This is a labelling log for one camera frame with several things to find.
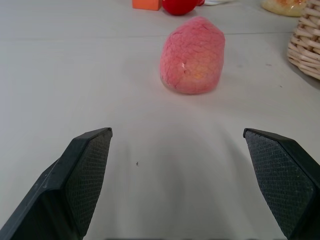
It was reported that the wicker basket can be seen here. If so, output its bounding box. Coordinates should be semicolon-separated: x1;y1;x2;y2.
287;0;320;81

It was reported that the yellow pale fruit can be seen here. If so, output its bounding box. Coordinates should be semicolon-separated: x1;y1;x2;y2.
260;0;308;18

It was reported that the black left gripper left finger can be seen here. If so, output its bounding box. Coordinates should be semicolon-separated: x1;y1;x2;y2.
0;127;113;240

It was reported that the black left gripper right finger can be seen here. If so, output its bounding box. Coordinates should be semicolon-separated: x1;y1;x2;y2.
242;127;320;240

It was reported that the red round object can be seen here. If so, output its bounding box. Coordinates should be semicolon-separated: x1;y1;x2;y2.
161;0;196;16

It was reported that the orange block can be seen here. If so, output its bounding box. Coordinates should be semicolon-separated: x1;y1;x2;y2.
132;0;162;11

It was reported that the pink peach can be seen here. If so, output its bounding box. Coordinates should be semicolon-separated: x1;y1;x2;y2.
159;16;226;95

